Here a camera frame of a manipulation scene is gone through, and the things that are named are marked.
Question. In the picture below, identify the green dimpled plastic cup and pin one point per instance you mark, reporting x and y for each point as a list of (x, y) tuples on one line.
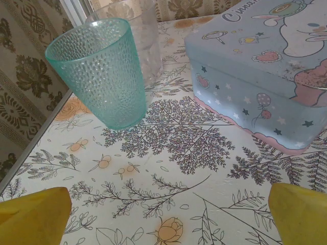
[(102, 76)]

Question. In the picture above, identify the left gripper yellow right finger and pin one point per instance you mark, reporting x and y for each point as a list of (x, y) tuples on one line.
[(301, 219)]

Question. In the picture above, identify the clear plastic cup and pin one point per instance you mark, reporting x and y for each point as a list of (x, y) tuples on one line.
[(150, 38)]

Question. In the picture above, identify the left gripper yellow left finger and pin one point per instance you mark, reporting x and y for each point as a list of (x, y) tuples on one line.
[(33, 219)]

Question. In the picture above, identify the blue cartoon tin box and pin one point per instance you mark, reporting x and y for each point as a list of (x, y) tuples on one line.
[(242, 63)]

